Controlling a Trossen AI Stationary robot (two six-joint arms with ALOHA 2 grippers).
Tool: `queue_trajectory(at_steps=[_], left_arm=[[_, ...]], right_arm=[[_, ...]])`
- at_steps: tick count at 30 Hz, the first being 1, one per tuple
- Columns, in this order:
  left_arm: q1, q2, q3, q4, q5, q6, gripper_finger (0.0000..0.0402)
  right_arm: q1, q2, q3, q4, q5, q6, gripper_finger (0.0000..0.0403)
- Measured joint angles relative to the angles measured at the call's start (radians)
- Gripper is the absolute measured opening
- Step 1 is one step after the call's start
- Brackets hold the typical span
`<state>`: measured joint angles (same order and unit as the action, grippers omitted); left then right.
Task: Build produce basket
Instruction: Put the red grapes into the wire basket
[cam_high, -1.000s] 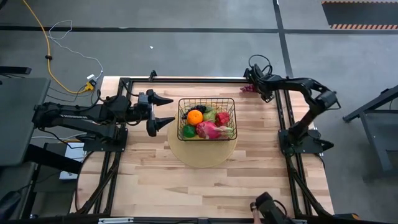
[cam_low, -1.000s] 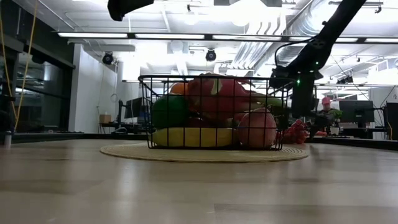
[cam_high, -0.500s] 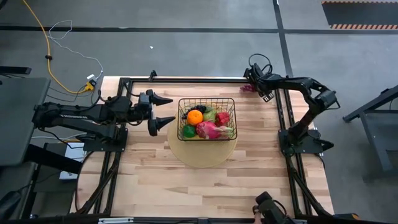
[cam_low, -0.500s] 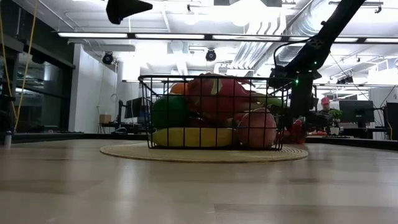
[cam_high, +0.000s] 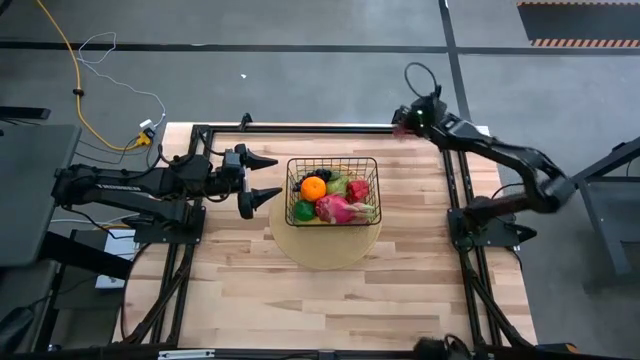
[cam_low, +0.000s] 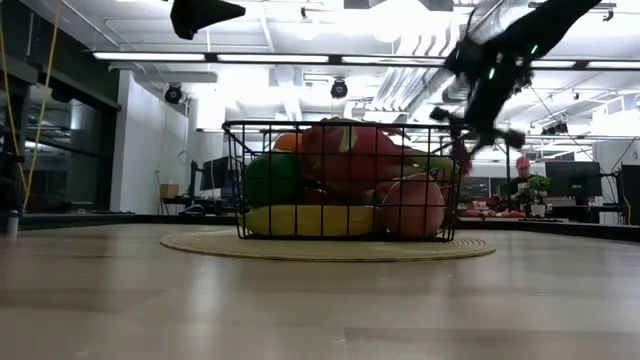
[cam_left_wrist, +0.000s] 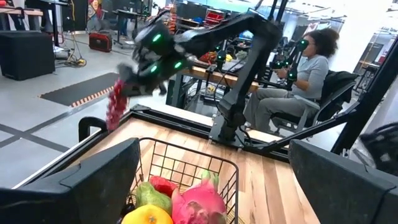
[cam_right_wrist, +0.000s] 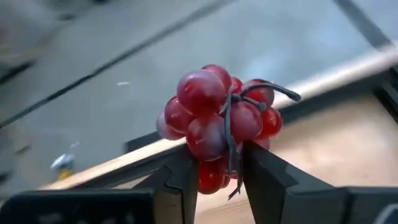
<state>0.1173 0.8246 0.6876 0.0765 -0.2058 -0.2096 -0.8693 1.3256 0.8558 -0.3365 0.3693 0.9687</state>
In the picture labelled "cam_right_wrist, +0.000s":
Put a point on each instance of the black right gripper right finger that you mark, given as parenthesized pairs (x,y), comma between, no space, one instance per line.
(295,199)

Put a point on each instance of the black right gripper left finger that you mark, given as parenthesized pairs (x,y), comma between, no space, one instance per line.
(124,205)

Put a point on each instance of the black frame bracket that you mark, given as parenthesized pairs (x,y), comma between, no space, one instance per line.
(140,142)

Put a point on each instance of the red grape bunch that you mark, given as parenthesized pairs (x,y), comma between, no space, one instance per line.
(202,90)

